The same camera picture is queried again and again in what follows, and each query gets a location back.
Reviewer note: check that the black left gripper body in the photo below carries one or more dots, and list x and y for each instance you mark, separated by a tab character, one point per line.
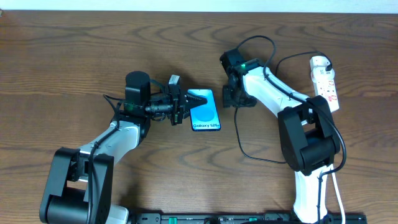
177	104

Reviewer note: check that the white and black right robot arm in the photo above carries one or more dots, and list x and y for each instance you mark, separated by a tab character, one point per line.
309	139

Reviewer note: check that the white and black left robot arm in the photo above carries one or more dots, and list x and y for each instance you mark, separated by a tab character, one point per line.
80	181

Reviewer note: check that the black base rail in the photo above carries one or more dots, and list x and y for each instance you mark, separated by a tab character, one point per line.
157	218

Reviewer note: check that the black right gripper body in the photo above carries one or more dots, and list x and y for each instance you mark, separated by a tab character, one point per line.
230	97

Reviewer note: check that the white power strip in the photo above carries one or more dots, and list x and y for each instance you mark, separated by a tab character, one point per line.
323	80

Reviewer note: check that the blue Galaxy smartphone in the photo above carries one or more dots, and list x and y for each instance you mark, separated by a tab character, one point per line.
205	117

